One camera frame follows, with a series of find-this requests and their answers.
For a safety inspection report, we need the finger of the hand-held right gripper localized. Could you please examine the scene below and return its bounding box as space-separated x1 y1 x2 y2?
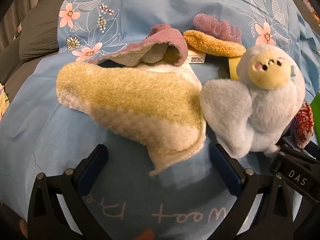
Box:
269 136 320 205

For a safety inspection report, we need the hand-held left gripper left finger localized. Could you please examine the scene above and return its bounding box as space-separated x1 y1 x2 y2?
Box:
27 144 109 240

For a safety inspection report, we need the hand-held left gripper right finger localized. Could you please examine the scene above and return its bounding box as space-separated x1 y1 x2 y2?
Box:
209 142 298 240

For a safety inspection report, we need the red white knitted cloth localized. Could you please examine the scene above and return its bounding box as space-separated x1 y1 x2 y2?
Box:
294 102 314 149

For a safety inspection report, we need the yellow white fluffy towel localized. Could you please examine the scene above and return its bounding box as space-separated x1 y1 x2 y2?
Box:
56 61 207 177

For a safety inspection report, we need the green box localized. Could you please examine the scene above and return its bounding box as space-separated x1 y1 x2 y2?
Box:
309 99 320 145

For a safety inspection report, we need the pale blue plush toy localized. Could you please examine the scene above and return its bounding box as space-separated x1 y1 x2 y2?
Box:
199 42 306 158

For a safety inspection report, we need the yellow sponge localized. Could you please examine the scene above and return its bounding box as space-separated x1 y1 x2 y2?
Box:
227 56 242 80

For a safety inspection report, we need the yellow tissue pack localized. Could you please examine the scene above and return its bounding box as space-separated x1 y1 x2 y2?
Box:
187 49 207 64

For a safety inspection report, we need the orange fluffy cloth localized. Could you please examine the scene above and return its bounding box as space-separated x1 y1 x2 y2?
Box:
183 29 247 57

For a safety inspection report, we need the purple terry towel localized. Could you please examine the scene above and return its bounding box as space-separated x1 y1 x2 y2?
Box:
89 24 188 68

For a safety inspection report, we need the grey sofa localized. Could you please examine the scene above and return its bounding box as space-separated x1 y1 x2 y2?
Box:
0 0 310 110

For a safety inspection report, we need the blue floral bed sheet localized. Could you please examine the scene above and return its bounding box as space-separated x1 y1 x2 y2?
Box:
0 0 320 240

